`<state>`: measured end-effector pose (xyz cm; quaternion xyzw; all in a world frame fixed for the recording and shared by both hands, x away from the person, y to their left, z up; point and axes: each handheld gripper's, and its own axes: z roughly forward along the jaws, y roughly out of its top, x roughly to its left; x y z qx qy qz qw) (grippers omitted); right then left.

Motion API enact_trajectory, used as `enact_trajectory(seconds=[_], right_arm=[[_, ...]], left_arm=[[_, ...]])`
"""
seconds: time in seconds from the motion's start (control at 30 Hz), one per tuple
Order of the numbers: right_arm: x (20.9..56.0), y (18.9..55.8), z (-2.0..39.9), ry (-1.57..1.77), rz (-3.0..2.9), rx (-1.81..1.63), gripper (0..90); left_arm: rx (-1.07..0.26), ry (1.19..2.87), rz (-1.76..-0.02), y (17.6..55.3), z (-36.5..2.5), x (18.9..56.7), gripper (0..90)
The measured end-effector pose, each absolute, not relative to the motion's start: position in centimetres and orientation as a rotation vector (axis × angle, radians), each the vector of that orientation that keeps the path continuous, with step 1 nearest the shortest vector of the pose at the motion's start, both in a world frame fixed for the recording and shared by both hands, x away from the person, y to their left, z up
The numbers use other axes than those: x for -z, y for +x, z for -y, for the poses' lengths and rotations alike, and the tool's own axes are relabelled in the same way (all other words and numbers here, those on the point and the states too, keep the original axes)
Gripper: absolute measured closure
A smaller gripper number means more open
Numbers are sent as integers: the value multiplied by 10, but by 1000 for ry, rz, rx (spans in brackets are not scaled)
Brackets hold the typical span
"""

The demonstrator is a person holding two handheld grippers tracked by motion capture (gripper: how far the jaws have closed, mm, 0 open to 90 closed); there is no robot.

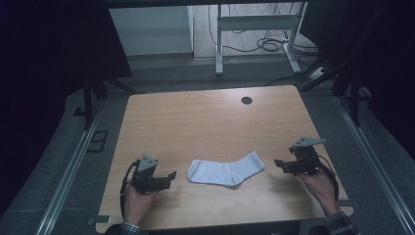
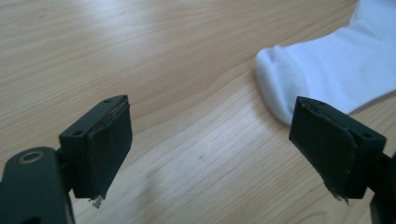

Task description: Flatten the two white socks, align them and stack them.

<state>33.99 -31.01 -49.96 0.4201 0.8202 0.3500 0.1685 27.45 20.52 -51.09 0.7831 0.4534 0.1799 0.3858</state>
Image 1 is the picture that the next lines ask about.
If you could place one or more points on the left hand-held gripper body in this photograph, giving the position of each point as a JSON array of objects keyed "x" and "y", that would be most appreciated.
[{"x": 147, "y": 176}]

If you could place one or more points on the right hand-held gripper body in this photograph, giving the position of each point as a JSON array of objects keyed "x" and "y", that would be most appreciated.
[{"x": 305, "y": 158}]

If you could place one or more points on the white power strip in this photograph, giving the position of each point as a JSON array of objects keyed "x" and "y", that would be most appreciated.
[{"x": 318, "y": 73}]

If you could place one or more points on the pale grey cabinet panel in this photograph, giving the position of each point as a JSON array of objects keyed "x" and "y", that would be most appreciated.
[{"x": 150, "y": 31}]

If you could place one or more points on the aluminium floor rail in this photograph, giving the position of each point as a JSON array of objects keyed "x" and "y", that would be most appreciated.
[
  {"x": 375, "y": 160},
  {"x": 70, "y": 173}
]

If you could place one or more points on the grey tape piece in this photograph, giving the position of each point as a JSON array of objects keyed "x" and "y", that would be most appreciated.
[
  {"x": 99, "y": 219},
  {"x": 350, "y": 205}
]

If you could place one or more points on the white metal desk frame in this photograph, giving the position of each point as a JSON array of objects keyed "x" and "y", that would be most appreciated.
[{"x": 257, "y": 23}]

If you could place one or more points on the black round table grommet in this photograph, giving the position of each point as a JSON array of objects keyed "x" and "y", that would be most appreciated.
[{"x": 247, "y": 100}]

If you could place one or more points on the black rectangular floor frame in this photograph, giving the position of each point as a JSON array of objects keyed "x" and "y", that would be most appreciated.
[{"x": 97, "y": 141}]

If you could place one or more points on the black metal stand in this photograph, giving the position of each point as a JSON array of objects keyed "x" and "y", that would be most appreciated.
[{"x": 88, "y": 104}]

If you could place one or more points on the black tripod stand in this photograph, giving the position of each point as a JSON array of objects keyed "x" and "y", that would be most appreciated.
[{"x": 354, "y": 94}]

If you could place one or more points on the person's right hand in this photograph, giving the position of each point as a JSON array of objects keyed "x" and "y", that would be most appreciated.
[{"x": 321, "y": 191}]

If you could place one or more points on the person's left hand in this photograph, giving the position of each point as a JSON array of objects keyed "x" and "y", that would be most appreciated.
[{"x": 138, "y": 205}]

